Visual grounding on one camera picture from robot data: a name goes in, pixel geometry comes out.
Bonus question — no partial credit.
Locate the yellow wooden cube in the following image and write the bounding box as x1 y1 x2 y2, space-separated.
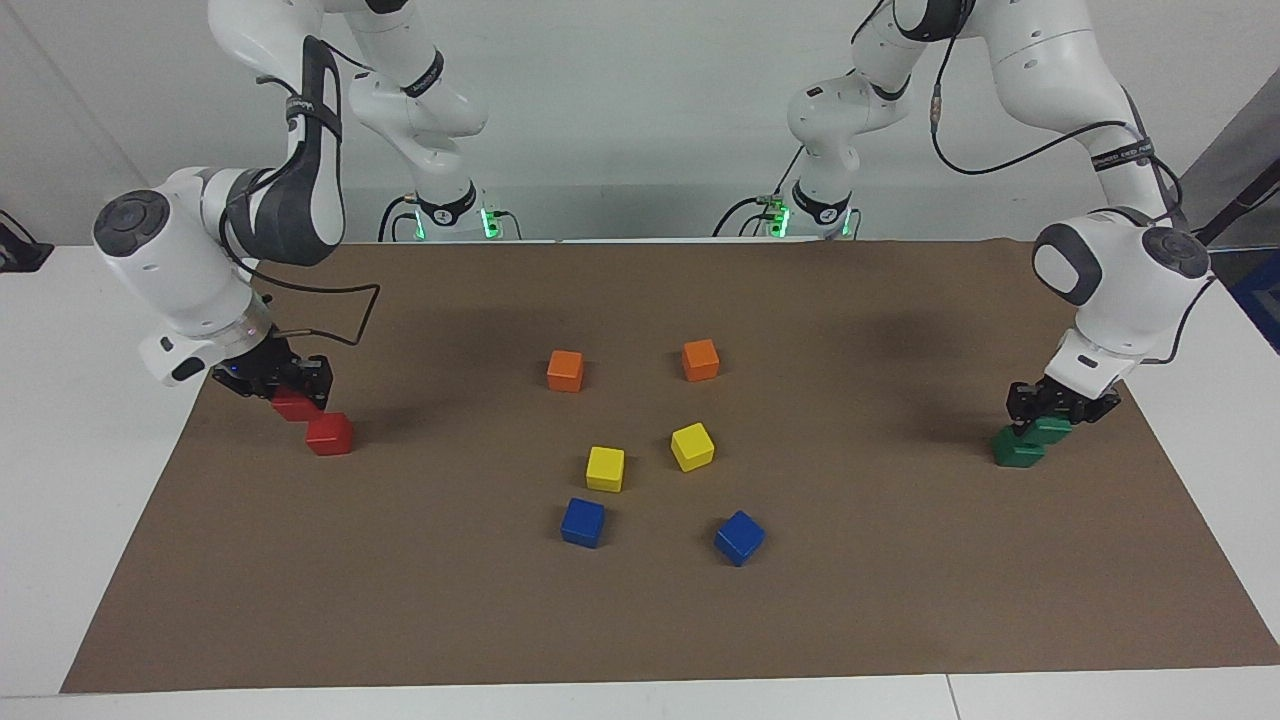
586 446 626 493
670 422 716 473

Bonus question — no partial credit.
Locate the black slanted stand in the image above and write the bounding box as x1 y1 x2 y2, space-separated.
1195 160 1280 251

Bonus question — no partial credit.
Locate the black right base cable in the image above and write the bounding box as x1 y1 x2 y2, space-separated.
377 195 416 243

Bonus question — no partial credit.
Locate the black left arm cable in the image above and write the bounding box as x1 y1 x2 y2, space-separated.
850 0 1219 366

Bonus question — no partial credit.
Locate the blue box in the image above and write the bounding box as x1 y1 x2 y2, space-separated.
1232 250 1280 353

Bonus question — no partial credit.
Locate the red wooden cube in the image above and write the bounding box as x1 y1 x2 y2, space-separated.
305 412 355 457
270 385 326 423

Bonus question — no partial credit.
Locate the brown table mat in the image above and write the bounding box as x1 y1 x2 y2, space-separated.
60 240 1280 694

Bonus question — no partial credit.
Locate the black clamp foot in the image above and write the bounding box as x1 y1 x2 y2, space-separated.
0 210 54 273

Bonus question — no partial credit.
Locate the blue wooden cube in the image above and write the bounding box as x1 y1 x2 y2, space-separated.
714 510 767 567
561 497 607 549

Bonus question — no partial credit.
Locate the black base cable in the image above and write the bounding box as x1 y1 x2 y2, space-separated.
377 195 416 243
712 145 806 239

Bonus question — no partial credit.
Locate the black left base cable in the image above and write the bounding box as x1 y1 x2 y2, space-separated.
712 145 806 239

